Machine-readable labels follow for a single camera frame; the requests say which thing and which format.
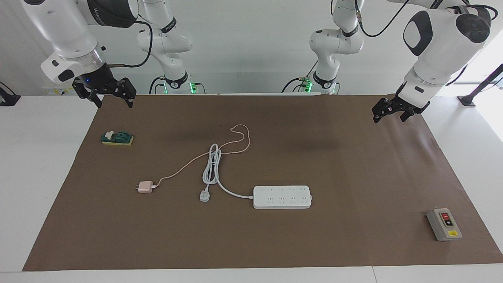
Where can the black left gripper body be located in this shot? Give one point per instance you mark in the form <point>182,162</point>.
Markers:
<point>401,104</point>

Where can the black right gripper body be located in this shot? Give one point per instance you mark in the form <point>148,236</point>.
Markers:
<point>98,80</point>

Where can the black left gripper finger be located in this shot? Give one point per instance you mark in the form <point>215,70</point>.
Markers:
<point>405,116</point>
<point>376,117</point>

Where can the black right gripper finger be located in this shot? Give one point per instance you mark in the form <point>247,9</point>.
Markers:
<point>130,101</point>
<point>97,100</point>

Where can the pink charger adapter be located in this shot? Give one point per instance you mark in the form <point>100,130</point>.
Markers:
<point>145,187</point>

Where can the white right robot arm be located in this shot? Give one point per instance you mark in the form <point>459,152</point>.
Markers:
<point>70,31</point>

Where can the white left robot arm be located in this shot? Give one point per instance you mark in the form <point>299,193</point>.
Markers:
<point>440,47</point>

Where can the white power strip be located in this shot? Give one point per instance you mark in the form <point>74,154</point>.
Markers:
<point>283,197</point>

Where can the white box with yellow labels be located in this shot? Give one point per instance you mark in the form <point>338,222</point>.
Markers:
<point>59,90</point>

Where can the brown table mat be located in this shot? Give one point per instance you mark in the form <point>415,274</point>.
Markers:
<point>275,243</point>

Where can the green knife switch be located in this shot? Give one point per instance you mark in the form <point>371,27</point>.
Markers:
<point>118,138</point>

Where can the black camera stand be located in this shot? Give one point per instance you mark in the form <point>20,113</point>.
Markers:
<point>481,85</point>

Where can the black clamp mount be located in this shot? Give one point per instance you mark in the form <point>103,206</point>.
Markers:
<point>8,98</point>

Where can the grey on-off switch box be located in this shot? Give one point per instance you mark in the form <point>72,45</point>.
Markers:
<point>444,225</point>

